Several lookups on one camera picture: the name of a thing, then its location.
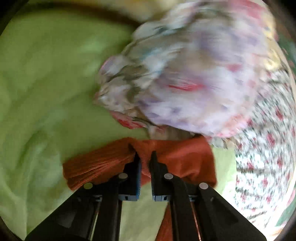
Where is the red knit sweater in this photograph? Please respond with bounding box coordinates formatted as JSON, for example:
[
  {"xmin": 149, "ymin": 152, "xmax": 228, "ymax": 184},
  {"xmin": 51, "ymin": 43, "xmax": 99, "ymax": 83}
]
[{"xmin": 63, "ymin": 136, "xmax": 216, "ymax": 240}]

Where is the white rose floral quilt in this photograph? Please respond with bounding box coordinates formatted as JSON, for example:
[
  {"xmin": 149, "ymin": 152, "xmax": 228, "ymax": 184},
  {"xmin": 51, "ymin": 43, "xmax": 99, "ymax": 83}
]
[{"xmin": 209, "ymin": 63, "xmax": 295, "ymax": 235}]

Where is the purple floral pillow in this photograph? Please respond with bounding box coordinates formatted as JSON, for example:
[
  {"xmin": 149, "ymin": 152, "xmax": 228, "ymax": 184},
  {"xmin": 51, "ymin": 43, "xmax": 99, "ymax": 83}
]
[{"xmin": 95, "ymin": 1, "xmax": 274, "ymax": 140}]

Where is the green bed sheet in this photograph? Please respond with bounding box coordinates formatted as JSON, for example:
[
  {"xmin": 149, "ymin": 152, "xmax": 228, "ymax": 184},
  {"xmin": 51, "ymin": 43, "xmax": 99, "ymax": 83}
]
[{"xmin": 0, "ymin": 0, "xmax": 236, "ymax": 241}]

